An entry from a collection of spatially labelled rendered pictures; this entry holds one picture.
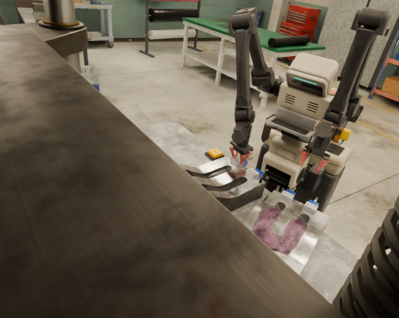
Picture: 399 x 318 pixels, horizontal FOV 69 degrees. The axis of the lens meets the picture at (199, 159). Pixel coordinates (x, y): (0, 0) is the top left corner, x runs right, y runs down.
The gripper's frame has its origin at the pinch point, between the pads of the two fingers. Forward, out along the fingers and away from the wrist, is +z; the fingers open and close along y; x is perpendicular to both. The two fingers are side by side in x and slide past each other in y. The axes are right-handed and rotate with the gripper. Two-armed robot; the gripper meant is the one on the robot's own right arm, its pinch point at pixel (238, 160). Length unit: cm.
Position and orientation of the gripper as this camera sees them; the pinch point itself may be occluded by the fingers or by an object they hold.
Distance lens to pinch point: 145.0
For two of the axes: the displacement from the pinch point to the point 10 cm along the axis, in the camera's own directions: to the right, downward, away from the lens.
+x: 8.0, -2.5, 5.5
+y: 6.0, 4.9, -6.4
